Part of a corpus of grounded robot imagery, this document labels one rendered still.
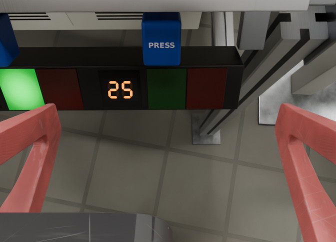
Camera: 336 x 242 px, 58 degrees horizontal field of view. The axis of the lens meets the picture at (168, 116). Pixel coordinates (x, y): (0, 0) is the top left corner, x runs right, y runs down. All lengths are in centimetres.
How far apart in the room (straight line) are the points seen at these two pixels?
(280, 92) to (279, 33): 68
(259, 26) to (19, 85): 19
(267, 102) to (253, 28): 70
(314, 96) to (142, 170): 55
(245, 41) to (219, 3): 8
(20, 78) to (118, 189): 67
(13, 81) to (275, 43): 22
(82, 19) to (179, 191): 54
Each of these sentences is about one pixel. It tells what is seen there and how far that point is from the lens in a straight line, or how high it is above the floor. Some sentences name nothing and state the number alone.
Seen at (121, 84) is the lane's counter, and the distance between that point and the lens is 23.
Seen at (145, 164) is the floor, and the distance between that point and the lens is 88.
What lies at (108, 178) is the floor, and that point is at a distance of 89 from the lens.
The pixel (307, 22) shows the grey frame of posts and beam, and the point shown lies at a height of 64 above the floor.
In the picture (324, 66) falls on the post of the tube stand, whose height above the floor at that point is 21.
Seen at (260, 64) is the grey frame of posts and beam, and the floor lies 58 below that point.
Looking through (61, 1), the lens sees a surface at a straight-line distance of 18.
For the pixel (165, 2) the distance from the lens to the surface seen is 17.
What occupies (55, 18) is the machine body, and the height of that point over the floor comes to 13.
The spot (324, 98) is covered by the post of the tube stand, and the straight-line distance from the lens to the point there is 101.
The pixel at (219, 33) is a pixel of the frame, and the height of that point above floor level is 32.
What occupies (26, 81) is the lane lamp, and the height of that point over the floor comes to 66.
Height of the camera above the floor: 88
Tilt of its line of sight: 79 degrees down
